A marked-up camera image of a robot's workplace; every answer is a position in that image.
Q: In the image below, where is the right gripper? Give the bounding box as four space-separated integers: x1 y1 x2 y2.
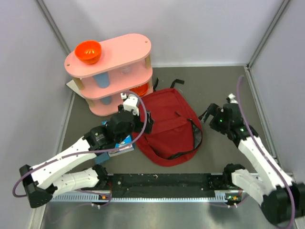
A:
198 103 230 135

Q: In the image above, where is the blue illustrated book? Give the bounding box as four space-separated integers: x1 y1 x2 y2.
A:
108 135 134 157

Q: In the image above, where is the red backpack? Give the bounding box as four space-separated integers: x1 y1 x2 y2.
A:
132 79 203 167

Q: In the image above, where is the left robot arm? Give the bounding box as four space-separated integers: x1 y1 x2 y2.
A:
19 110 153 208

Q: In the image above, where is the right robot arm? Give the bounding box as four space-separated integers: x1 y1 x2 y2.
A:
199 102 305 225

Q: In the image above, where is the orange bowl lower shelf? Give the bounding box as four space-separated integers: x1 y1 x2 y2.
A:
130 83 149 97

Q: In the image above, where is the clear plastic cup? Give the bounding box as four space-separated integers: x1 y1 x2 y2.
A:
120 65 132 74

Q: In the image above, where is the pink three-tier wooden shelf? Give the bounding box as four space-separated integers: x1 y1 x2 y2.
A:
64 33 153 116

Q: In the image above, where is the blue plastic cup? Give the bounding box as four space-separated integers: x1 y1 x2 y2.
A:
93 72 110 88

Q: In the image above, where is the orange bowl on top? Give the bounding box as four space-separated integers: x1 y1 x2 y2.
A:
74 40 102 64

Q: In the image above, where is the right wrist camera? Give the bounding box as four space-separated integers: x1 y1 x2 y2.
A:
226 94 238 104

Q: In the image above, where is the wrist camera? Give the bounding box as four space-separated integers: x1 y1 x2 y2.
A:
226 94 238 104
121 93 140 116

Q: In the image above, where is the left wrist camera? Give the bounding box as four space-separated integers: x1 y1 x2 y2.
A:
121 93 140 116

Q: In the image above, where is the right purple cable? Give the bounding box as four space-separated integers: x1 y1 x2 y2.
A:
207 75 296 229

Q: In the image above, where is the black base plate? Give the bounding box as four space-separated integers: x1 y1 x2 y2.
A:
93 173 237 198

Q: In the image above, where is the white slotted cable duct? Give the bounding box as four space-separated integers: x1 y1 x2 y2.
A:
48 189 229 203

